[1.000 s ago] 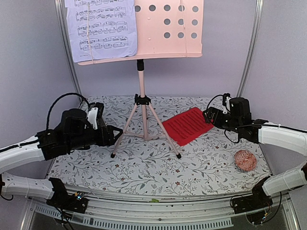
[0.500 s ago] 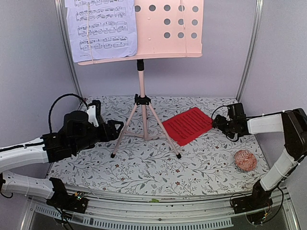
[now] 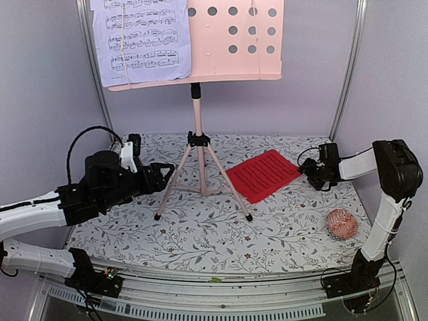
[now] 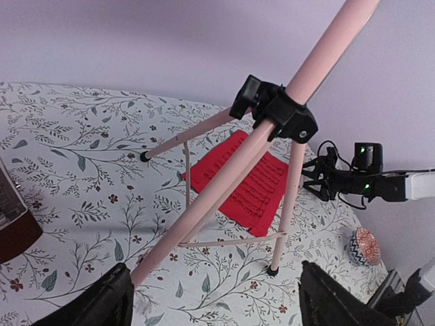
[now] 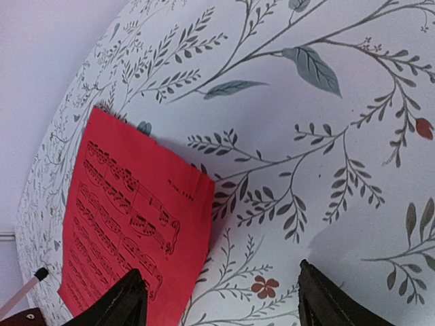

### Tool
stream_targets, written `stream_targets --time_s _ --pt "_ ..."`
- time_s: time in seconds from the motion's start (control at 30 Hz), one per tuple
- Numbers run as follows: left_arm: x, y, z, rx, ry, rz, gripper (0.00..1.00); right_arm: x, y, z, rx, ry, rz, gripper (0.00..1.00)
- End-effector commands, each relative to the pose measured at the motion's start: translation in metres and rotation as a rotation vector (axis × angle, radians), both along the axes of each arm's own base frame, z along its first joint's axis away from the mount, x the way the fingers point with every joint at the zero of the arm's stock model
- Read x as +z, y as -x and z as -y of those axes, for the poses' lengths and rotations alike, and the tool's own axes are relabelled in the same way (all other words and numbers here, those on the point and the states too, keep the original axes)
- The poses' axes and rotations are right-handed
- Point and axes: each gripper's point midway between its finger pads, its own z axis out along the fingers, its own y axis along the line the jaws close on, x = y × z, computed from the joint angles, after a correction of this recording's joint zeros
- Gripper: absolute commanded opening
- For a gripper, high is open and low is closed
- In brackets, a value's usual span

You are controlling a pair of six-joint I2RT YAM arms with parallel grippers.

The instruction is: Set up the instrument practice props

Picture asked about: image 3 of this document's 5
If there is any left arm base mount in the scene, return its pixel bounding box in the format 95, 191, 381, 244
64, 267, 124, 298

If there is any floral table mat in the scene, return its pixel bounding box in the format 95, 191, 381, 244
68, 153, 371, 274

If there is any right metal frame post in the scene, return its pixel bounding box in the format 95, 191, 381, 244
329, 0, 368, 142

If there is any red patterned egg shaker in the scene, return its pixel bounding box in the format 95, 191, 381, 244
326, 209, 358, 239

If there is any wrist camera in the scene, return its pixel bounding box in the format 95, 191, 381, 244
318, 142, 341, 168
120, 134, 141, 173

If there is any purple sheet music page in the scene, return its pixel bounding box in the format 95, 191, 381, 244
90, 0, 191, 88

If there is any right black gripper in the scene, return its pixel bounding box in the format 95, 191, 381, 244
298, 157, 328, 191

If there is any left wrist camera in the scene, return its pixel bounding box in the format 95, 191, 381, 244
120, 134, 141, 173

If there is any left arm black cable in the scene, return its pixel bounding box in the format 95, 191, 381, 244
66, 125, 124, 185

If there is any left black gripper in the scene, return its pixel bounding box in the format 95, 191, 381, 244
99, 162, 175, 211

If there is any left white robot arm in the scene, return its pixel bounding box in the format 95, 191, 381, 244
1, 150, 175, 290

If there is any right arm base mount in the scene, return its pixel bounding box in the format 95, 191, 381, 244
320, 269, 381, 298

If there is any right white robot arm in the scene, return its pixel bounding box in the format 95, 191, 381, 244
298, 139, 423, 292

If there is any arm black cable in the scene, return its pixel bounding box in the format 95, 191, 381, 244
296, 145, 332, 193
66, 125, 124, 185

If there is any pink music stand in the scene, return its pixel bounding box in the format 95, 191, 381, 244
96, 0, 285, 221

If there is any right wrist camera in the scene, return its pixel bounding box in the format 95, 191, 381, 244
318, 142, 341, 168

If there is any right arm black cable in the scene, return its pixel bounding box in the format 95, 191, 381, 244
296, 145, 332, 193

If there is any aluminium front rail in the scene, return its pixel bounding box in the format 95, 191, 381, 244
27, 257, 415, 321

